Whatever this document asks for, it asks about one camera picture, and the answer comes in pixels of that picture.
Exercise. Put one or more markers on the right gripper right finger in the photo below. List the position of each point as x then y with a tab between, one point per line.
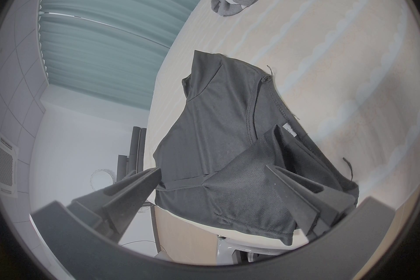
295	196

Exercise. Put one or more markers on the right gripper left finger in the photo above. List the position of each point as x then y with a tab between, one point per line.
131	196

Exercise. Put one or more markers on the black T-shirt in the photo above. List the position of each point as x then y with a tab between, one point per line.
213	141

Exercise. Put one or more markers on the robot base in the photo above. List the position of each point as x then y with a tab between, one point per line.
229	249

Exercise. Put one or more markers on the bed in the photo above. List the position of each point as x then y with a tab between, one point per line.
328	58

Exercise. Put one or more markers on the white ceiling air vent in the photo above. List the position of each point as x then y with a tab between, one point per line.
8	167

